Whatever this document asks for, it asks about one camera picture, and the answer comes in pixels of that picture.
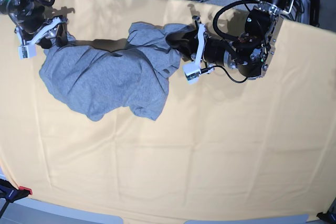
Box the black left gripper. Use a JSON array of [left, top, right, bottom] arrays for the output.
[[166, 30, 234, 67]]

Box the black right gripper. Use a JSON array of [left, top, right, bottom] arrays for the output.
[[15, 8, 68, 49]]

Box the grey t-shirt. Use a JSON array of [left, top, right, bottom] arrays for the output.
[[39, 22, 192, 121]]

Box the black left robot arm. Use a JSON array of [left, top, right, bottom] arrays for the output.
[[166, 0, 295, 83]]

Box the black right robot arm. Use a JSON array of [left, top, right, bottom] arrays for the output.
[[1, 0, 68, 58]]

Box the yellow table cloth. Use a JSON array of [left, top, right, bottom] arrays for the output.
[[1, 15, 335, 223]]

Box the black box far right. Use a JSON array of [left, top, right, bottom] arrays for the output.
[[309, 0, 320, 27]]

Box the clamp with red tip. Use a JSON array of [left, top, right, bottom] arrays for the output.
[[1, 179, 32, 203]]

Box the black clamp bottom right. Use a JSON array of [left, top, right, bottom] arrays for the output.
[[317, 204, 336, 224]]

